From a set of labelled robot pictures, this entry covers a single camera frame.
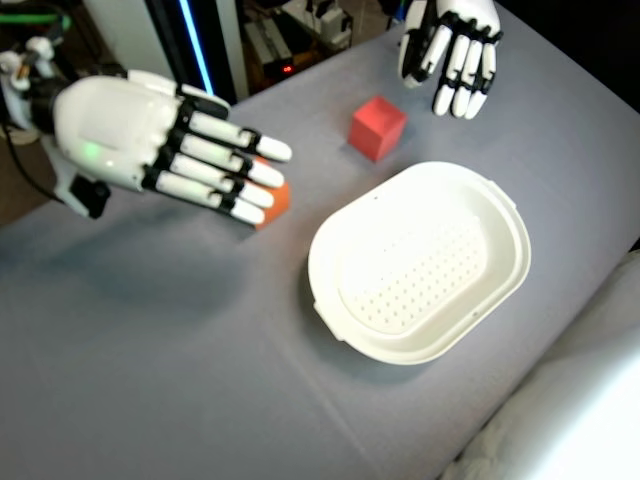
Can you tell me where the black device red display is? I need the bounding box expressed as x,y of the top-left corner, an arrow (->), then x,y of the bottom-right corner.
259,48 -> 324,92

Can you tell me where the black wrist camera white mount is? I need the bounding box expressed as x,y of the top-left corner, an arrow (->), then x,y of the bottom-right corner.
52,149 -> 112,220

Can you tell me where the white padded cover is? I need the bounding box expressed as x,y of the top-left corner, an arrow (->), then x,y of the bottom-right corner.
438,243 -> 640,480

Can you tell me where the red cube block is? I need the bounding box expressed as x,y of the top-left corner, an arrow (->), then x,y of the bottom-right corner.
348,95 -> 408,164

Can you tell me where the orange block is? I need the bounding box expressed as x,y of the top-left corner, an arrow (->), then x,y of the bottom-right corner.
251,156 -> 293,232

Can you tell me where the white perforated strainer basket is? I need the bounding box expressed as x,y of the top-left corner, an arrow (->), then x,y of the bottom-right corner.
307,160 -> 524,351

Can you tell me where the white outer basin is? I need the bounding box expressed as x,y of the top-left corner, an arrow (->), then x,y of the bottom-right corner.
306,169 -> 533,367

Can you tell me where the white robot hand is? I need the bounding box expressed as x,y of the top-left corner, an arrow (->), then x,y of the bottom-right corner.
51,68 -> 293,225
397,0 -> 504,120

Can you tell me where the white tower blue light strip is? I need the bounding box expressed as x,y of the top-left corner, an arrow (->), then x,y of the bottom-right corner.
82,0 -> 250,104

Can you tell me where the grey table cloth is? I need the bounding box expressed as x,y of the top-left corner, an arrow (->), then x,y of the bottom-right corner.
0,3 -> 640,480

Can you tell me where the grey electronics box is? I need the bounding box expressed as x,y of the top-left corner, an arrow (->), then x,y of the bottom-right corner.
243,18 -> 294,66

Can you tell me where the black cable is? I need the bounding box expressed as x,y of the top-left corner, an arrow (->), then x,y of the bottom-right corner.
0,122 -> 57,204

